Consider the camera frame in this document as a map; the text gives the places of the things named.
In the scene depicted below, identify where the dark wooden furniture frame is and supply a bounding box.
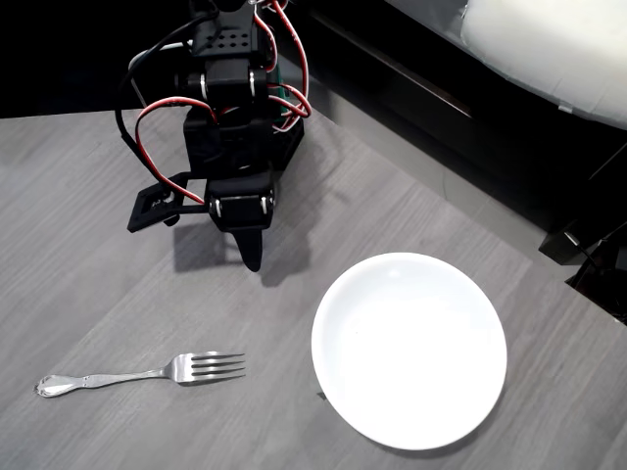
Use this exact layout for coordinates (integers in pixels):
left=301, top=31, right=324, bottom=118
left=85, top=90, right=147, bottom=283
left=293, top=0, right=627, bottom=236

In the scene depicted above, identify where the white round plate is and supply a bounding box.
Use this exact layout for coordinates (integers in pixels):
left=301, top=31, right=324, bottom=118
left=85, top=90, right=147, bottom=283
left=311, top=252, right=508, bottom=451

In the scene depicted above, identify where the green circuit board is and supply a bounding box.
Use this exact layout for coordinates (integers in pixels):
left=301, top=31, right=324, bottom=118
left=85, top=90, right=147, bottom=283
left=273, top=66, right=301, bottom=123

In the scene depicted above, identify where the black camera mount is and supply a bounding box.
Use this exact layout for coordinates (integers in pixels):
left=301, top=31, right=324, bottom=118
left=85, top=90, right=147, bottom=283
left=126, top=171, right=208, bottom=234

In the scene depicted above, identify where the red servo cable bundle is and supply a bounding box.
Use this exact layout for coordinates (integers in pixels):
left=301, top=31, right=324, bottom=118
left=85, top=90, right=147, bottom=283
left=253, top=0, right=314, bottom=134

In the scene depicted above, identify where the metal fork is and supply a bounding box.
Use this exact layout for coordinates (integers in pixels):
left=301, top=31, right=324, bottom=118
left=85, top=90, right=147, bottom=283
left=33, top=351, right=247, bottom=399

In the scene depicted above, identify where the black power adapter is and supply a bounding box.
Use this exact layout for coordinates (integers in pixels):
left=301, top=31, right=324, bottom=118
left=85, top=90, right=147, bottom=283
left=538, top=219, right=597, bottom=267

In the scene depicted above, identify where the white cushion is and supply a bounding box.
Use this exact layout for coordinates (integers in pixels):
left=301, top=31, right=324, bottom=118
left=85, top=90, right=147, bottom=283
left=385, top=0, right=627, bottom=131

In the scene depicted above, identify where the black cable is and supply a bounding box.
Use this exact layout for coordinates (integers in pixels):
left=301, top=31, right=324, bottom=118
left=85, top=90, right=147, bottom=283
left=114, top=13, right=219, bottom=170

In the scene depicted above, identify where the red looping servo cable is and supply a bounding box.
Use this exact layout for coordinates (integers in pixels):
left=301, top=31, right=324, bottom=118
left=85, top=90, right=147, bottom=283
left=134, top=96, right=217, bottom=206

